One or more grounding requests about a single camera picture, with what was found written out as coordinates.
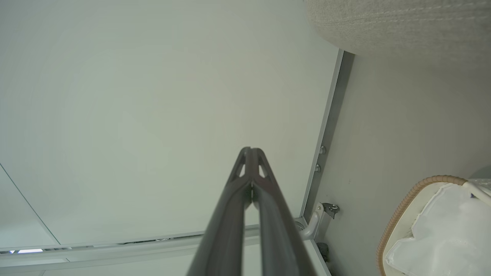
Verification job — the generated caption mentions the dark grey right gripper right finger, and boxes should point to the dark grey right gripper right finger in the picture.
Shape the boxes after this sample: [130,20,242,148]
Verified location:
[252,147,316,276]

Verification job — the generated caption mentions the red and white garment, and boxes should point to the red and white garment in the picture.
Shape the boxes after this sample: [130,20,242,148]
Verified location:
[385,182,491,276]

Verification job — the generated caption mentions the grey wall base rail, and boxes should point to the grey wall base rail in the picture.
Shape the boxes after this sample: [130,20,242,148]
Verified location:
[299,49,355,230]

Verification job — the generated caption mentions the white wicker-rimmed laundry basket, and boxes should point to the white wicker-rimmed laundry basket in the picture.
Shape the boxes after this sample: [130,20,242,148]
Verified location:
[376,175,491,276]

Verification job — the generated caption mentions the grey metal braced frame post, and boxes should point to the grey metal braced frame post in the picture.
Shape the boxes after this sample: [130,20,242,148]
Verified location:
[0,202,326,274]

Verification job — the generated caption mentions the small black frame foot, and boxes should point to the small black frame foot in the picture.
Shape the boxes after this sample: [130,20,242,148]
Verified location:
[322,202,340,220]

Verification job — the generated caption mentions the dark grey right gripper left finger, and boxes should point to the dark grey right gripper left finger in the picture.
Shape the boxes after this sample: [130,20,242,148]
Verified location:
[187,147,252,276]

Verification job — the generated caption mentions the grey fabric sofa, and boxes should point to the grey fabric sofa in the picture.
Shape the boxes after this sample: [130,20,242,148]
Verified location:
[304,0,491,66]

